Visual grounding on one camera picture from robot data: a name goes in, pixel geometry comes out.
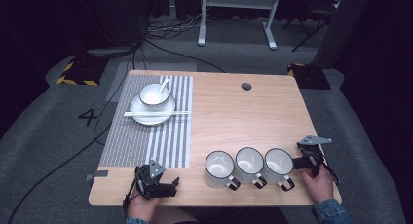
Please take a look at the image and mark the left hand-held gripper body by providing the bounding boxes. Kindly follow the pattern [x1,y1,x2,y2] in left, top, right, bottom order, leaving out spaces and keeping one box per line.
[133,159,167,200]

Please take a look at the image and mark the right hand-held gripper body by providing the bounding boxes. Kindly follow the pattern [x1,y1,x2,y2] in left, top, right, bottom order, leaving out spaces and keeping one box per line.
[296,134,333,179]

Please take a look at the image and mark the white mug black rim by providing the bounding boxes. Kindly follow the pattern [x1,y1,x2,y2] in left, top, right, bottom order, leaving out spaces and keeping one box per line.
[261,147,296,193]
[234,146,268,190]
[203,150,242,192]

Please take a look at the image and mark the person's left hand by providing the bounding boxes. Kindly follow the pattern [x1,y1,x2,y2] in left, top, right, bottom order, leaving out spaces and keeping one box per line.
[126,192,164,224]

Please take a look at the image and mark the person's right hand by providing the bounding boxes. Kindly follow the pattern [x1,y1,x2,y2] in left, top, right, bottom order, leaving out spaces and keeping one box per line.
[298,164,336,205]

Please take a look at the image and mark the grey striped placemat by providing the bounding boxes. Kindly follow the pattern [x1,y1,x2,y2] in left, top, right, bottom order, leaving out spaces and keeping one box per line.
[98,73,195,169]

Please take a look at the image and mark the person's left denim sleeve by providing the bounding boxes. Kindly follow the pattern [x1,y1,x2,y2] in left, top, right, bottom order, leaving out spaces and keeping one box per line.
[124,216,150,224]

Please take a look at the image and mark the person's denim sleeve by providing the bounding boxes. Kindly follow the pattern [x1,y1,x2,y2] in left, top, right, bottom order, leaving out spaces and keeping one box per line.
[311,198,355,224]
[124,216,150,224]

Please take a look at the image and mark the grey tape strip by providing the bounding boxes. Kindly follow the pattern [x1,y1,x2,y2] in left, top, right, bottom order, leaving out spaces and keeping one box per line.
[85,169,109,182]

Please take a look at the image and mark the person's right denim sleeve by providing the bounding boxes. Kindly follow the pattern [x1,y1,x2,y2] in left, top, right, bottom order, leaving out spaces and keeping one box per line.
[311,198,355,224]

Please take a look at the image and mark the person's legs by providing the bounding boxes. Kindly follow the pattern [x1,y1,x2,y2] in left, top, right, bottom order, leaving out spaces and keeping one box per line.
[147,205,290,224]

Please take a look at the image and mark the white plate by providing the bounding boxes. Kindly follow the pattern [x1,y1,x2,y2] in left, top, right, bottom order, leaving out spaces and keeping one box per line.
[129,93,177,127]

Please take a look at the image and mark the white chopstick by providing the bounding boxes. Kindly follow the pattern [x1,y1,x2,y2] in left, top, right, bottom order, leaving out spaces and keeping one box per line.
[123,112,192,118]
[123,110,192,115]

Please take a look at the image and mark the black yellow striped base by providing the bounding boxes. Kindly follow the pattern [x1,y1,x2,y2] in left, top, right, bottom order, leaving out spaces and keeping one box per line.
[56,56,109,88]
[286,62,332,91]

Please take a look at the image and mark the white bowl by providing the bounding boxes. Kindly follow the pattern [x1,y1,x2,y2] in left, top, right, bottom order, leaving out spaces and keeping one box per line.
[138,83,171,109]

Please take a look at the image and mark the white spoon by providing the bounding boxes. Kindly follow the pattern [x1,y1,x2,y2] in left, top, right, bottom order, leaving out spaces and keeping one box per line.
[157,78,170,95]

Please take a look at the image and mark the black tripod stand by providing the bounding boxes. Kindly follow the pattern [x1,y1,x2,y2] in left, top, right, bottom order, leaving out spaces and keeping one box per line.
[282,3,335,53]

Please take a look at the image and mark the grey column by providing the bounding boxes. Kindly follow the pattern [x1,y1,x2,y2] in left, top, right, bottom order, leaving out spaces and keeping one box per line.
[312,0,375,70]

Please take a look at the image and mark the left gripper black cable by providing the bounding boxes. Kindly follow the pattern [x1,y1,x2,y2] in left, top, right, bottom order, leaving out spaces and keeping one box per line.
[122,173,144,216]

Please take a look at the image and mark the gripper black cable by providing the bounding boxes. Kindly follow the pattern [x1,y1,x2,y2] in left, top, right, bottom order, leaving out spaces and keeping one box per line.
[316,154,341,186]
[122,173,144,216]

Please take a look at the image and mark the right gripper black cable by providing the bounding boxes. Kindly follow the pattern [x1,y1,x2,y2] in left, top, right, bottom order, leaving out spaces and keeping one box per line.
[316,154,341,186]

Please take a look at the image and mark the long black floor cable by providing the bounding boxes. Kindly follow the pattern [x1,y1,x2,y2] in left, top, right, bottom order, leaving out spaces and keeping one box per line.
[5,38,145,224]

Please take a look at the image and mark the bundle of floor cables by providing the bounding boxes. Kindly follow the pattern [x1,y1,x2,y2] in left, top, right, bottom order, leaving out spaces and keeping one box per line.
[144,9,204,42]

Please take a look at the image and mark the white metal stand frame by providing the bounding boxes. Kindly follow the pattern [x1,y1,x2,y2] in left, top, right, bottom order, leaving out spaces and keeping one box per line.
[197,0,282,51]

